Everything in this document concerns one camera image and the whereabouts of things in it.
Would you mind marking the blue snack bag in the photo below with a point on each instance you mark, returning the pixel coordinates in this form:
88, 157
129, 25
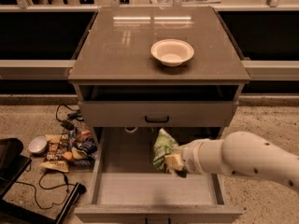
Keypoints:
85, 153

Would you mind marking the small white floor bowl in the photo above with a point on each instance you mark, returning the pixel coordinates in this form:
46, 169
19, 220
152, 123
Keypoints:
38, 145

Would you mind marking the white paper bowl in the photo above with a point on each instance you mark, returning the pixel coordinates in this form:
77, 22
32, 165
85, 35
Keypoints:
172, 52

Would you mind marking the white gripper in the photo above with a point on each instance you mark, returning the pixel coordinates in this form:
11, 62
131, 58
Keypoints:
191, 158

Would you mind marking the brown snack bag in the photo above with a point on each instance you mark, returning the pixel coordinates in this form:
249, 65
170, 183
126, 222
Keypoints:
54, 160

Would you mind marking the green jalapeno chip bag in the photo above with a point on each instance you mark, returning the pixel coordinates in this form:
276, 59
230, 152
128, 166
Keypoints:
163, 146

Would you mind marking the black power adapter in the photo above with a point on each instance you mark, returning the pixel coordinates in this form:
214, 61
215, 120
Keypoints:
67, 125

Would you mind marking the grey drawer cabinet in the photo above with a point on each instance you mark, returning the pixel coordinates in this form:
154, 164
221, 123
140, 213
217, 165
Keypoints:
115, 63

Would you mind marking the orange fruit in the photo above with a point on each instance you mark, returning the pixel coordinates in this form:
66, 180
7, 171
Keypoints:
69, 156

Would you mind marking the closed grey upper drawer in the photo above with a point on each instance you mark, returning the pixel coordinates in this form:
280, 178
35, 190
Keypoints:
157, 114

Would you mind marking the open grey lower drawer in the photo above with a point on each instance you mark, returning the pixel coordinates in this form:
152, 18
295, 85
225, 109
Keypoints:
127, 189

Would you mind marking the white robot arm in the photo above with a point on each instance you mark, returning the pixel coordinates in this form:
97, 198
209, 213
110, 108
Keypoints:
239, 154

